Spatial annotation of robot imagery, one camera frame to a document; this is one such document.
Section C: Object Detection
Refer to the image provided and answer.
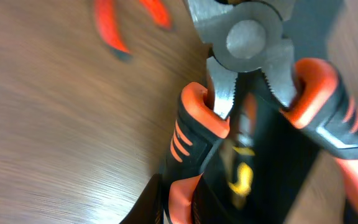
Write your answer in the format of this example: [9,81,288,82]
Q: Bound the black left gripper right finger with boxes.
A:
[192,94,319,223]

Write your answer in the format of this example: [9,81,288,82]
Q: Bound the red black diagonal cutters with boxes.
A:
[93,0,173,62]

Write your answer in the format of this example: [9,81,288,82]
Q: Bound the orange black needle-nose pliers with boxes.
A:
[163,0,358,223]

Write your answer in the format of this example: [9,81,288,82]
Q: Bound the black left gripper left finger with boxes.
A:
[120,174,163,224]

